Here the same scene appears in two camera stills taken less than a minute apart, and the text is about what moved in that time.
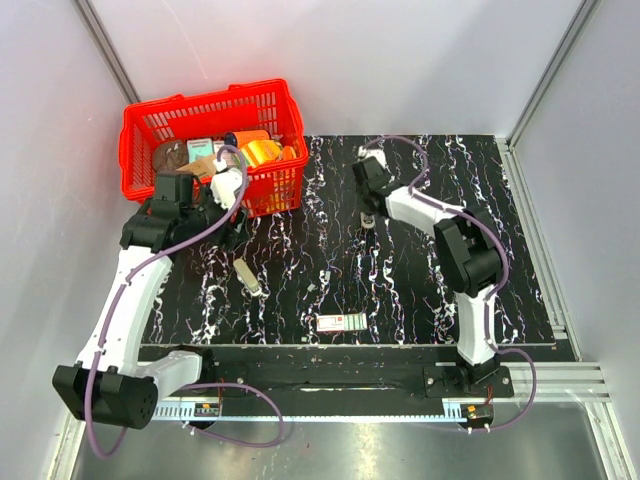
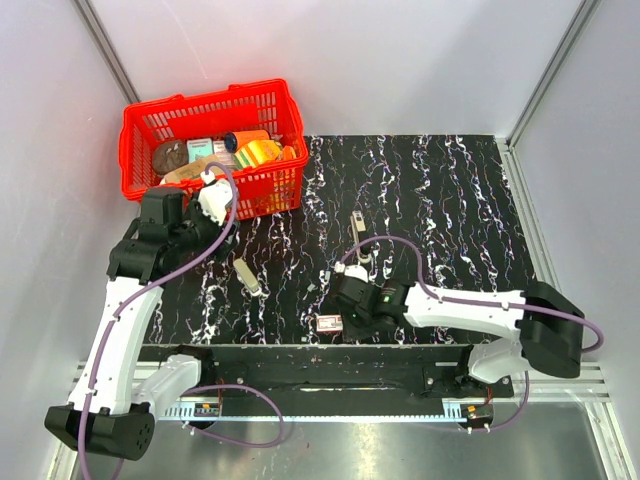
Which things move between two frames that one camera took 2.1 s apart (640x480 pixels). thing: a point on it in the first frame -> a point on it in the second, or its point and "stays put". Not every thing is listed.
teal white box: (198, 148) stays put
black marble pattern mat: (333, 274) stays put
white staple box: (341, 322) stays put
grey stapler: (367, 221) -> (358, 231)
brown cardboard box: (204, 165) stays put
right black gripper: (363, 207) -> (353, 333)
